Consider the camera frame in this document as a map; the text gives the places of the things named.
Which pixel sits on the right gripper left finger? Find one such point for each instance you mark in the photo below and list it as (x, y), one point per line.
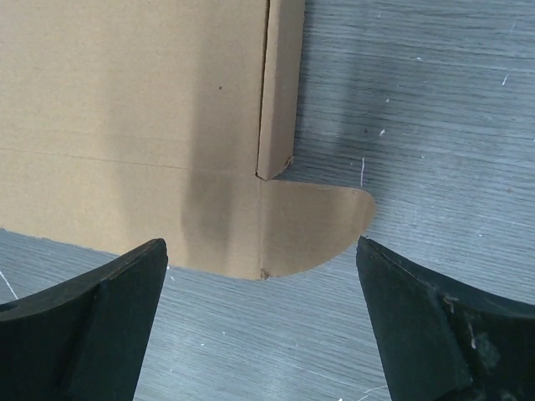
(85, 338)

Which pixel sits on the cardboard box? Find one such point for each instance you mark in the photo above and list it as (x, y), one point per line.
(122, 121)

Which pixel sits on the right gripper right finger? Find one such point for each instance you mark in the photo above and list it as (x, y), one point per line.
(441, 339)

